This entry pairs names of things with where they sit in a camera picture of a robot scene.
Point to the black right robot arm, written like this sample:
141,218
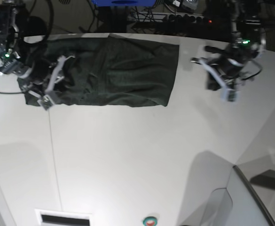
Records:
14,19

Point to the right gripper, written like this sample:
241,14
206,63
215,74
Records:
17,56

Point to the blue box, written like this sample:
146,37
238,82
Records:
110,3

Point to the red green emergency button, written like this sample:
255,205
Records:
150,221

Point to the dark green t-shirt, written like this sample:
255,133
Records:
107,71

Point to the black power strip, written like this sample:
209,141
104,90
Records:
188,19

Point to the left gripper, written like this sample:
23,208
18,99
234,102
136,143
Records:
233,59

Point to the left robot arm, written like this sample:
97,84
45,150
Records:
245,24

